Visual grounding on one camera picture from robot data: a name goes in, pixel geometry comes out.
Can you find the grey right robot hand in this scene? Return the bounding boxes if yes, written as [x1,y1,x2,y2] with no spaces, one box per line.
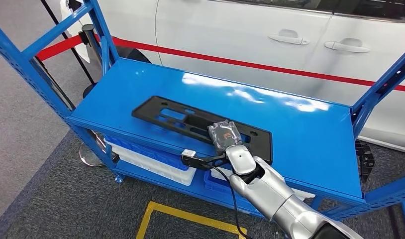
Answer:
[207,119,243,156]

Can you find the black plastic panel part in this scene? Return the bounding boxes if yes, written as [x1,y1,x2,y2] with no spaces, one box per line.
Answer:
[131,96,273,166]

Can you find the blue metal shelf rack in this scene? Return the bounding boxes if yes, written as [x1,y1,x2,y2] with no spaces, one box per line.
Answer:
[0,0,405,239]

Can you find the white plastic crate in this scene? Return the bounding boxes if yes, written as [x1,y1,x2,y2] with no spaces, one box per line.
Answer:
[105,140,197,186]
[210,166,316,202]

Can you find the red barrier belt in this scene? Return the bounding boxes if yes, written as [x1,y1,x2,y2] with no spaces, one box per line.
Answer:
[36,34,405,94]

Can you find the white car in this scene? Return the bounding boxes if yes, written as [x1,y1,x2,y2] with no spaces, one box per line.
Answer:
[60,0,405,155]

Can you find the black plastic crate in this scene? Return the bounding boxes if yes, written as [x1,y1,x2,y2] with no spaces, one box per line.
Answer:
[355,140,376,184]

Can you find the thin black stand pole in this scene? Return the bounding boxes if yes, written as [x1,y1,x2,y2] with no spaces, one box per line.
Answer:
[40,0,99,99]

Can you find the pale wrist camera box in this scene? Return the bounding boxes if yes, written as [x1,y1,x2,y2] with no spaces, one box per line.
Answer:
[181,149,198,162]

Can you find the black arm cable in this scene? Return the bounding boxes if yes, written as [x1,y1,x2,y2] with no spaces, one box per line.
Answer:
[202,161,246,239]

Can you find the white car door handle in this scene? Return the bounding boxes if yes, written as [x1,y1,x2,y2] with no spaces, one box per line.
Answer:
[268,29,310,46]
[324,38,371,53]

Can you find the chrome stanchion post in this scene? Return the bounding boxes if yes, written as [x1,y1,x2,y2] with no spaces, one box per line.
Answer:
[79,23,121,168]

